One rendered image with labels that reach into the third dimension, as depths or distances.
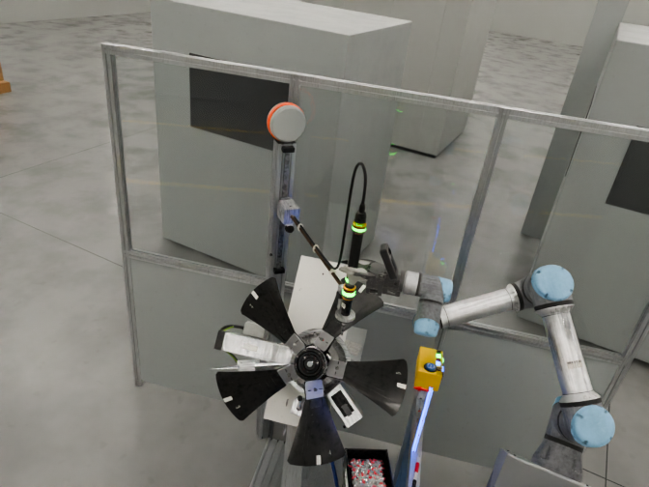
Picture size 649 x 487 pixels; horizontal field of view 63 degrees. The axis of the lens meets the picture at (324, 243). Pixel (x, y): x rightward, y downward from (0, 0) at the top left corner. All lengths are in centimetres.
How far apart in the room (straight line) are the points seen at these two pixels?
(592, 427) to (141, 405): 256
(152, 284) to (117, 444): 92
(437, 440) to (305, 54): 249
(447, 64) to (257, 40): 406
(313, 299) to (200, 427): 139
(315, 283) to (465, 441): 143
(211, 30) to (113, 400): 252
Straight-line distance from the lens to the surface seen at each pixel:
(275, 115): 216
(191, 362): 329
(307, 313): 223
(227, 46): 396
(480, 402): 303
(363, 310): 196
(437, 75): 750
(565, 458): 188
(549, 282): 175
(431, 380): 227
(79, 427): 347
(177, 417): 341
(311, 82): 228
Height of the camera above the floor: 255
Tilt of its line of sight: 30 degrees down
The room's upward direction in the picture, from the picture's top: 7 degrees clockwise
